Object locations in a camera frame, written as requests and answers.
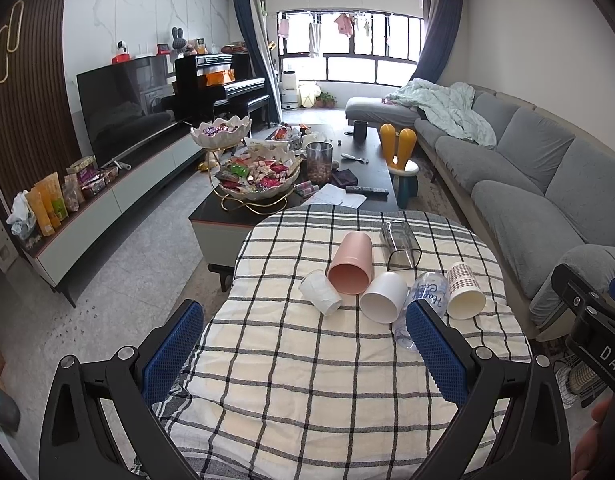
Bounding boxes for pink plastic cup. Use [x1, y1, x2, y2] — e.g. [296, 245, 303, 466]
[327, 231, 373, 296]

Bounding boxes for patterned paper cup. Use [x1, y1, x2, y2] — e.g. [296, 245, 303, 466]
[447, 261, 486, 320]

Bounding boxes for white plastic cup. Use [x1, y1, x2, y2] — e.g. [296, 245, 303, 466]
[359, 271, 408, 324]

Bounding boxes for black cup on table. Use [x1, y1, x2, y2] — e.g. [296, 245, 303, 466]
[353, 120, 368, 143]

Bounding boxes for person's right hand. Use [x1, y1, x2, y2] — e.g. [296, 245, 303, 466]
[571, 398, 613, 480]

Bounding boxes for electric space heater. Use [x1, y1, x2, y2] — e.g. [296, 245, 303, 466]
[555, 350, 607, 410]

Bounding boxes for grey sectional sofa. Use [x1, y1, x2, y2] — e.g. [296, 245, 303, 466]
[345, 87, 615, 341]

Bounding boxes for clear printed plastic bottle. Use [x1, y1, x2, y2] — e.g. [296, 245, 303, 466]
[392, 272, 449, 352]

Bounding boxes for clear glass mug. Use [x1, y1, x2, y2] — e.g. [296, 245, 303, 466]
[380, 220, 422, 272]

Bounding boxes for checkered white tablecloth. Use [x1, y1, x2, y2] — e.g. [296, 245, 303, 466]
[130, 204, 534, 480]

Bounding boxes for white plastic bag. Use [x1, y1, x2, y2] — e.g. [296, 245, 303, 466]
[6, 191, 36, 240]

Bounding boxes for orange snack bag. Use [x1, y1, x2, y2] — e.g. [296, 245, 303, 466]
[35, 172, 68, 230]

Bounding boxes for light green blanket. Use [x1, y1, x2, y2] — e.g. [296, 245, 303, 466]
[385, 78, 497, 148]

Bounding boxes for white tv cabinet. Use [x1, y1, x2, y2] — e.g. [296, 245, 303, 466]
[27, 136, 201, 298]

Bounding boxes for black remote control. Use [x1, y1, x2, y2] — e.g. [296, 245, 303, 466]
[345, 185, 389, 196]

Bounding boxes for yellow rabbit ear stool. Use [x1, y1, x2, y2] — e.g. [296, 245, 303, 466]
[379, 122, 419, 209]

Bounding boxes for white papers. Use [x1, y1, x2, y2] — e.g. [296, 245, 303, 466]
[304, 183, 366, 209]

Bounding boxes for black coffee table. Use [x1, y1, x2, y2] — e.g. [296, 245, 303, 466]
[189, 124, 399, 292]

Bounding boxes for clear snack jar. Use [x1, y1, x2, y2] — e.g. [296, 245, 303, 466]
[306, 142, 333, 185]

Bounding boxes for two-tier candy dish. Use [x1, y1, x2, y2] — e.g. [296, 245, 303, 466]
[190, 116, 302, 216]

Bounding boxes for right navy curtain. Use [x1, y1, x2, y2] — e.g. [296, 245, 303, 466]
[411, 0, 464, 84]

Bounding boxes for navy curtain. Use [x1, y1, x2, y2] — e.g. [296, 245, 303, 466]
[411, 0, 464, 84]
[233, 0, 282, 124]

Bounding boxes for flat screen television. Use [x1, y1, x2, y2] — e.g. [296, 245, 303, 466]
[76, 56, 176, 166]

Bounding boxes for potted plant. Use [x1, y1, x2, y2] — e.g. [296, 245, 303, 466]
[315, 91, 337, 110]

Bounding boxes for white air purifier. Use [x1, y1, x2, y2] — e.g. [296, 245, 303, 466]
[280, 70, 299, 110]

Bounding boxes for black upright piano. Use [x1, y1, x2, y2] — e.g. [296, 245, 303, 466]
[173, 52, 267, 127]

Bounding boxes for piano bench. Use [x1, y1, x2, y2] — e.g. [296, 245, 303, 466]
[228, 94, 270, 126]

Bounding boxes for bunny figure ornament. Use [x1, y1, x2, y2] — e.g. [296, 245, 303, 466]
[171, 27, 187, 52]

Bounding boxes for left navy curtain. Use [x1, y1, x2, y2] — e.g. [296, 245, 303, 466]
[233, 0, 282, 124]

